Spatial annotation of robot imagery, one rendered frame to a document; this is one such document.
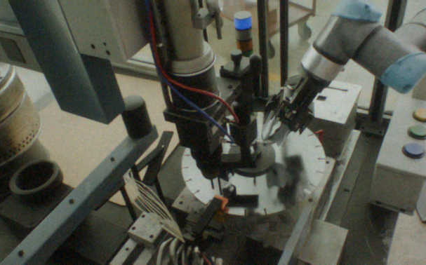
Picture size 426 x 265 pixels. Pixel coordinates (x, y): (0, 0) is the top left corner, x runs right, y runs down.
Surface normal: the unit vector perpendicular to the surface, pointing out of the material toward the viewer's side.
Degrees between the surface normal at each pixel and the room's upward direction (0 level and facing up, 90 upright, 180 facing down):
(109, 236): 0
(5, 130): 90
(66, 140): 0
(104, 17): 90
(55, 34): 90
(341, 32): 66
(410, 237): 0
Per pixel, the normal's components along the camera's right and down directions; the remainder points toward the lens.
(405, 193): -0.48, 0.62
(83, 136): -0.11, -0.74
